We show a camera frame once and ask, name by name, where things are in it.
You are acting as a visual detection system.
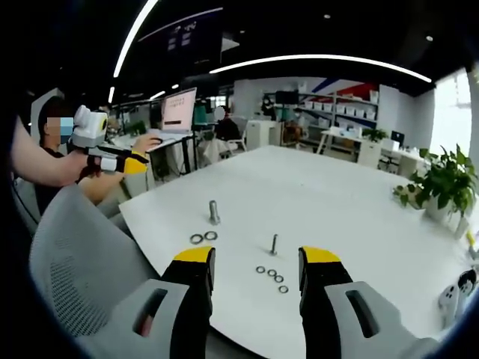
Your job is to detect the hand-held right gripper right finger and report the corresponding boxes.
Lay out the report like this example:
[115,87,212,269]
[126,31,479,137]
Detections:
[298,245,443,359]

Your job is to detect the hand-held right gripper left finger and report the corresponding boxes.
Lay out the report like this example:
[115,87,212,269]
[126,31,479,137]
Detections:
[108,245,217,359]

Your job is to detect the large threaded metal stud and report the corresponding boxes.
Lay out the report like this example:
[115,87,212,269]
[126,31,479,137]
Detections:
[207,200,222,227]

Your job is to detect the open laptop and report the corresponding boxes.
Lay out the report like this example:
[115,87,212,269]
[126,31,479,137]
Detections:
[147,87,198,136]

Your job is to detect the grey mesh office chair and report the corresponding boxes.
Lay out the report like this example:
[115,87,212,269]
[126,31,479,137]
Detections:
[28,184,171,351]

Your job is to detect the long curved ceiling light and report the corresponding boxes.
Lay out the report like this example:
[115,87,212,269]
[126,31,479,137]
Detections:
[208,54,434,84]
[112,0,159,79]

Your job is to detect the white cabinet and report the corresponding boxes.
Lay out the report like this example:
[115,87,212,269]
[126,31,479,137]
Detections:
[245,119,282,148]

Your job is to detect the white game controller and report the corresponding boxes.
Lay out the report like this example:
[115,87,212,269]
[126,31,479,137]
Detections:
[437,283,460,327]

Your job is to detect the dark hanging ceiling sign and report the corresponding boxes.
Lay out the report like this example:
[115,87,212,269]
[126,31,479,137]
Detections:
[137,16,222,63]

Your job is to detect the white desk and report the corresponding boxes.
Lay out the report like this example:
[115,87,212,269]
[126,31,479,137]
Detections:
[317,126,383,164]

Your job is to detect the black and white figurine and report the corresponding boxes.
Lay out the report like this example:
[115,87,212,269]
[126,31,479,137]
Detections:
[457,268,478,297]

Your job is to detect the small green plant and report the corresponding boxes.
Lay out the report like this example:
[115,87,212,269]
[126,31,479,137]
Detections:
[361,127,389,143]

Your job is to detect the green potted plant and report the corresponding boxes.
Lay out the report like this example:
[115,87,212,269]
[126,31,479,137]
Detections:
[391,143,479,225]

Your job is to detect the shelf with white bins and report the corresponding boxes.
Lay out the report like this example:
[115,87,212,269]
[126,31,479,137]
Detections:
[297,88,379,132]

